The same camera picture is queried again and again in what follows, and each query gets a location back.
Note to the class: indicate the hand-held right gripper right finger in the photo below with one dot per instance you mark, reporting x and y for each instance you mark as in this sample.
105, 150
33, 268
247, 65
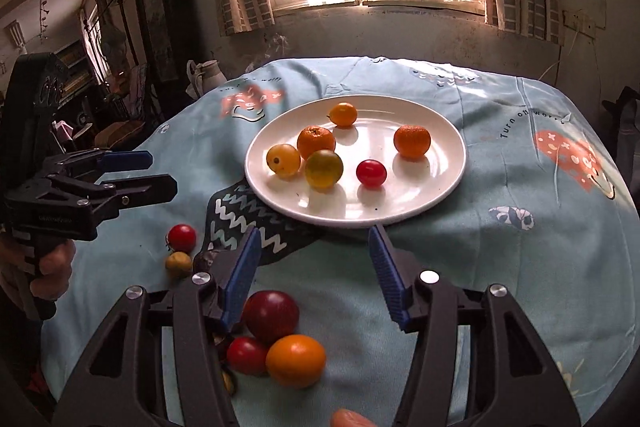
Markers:
389, 279

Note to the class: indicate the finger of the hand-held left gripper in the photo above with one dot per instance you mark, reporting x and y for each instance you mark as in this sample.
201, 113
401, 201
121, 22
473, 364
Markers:
125, 160
145, 189

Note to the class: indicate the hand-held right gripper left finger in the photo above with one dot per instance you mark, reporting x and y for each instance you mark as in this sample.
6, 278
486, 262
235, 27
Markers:
239, 279

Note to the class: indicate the dark brown tomato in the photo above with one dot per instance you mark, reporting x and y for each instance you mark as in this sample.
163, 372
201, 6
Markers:
204, 260

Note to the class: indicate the large dark red tomato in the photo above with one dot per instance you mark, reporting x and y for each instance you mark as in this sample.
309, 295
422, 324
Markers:
271, 316

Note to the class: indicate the red cherry tomato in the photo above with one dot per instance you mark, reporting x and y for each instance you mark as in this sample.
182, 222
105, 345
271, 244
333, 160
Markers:
181, 238
371, 173

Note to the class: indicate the small yellow cherry tomato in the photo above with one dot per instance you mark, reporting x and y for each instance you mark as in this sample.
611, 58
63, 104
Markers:
178, 263

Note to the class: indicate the white round plate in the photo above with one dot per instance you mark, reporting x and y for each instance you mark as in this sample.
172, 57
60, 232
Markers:
410, 192

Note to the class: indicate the large orange tomato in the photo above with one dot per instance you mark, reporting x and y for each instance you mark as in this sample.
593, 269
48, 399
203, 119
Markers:
295, 361

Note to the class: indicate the person's left hand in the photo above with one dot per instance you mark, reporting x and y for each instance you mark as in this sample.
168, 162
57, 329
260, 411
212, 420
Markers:
56, 267

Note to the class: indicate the person's right hand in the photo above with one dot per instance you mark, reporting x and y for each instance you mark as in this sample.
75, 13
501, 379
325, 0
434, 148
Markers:
352, 419

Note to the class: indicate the small olive tomato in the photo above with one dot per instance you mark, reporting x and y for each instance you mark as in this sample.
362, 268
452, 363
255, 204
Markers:
228, 382

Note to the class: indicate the white jug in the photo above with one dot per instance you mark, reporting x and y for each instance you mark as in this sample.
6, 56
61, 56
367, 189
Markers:
207, 77

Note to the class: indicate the green-yellow tomato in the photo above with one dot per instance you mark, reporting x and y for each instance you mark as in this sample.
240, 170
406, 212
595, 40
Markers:
324, 169

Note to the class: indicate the light blue printed tablecloth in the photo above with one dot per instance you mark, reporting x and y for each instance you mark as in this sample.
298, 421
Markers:
510, 227

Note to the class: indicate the orange tangerine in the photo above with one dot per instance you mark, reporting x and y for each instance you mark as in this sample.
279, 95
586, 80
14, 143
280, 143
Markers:
412, 142
316, 142

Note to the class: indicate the small orange cherry tomato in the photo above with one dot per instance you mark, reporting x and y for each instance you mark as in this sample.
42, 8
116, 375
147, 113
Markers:
343, 115

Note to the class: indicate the black bag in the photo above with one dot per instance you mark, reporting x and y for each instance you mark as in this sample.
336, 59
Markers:
625, 132

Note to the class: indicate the dark framed wall picture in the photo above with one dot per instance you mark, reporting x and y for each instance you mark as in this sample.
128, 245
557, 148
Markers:
160, 7

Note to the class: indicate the wall socket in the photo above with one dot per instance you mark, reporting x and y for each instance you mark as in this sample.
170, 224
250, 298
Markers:
579, 24

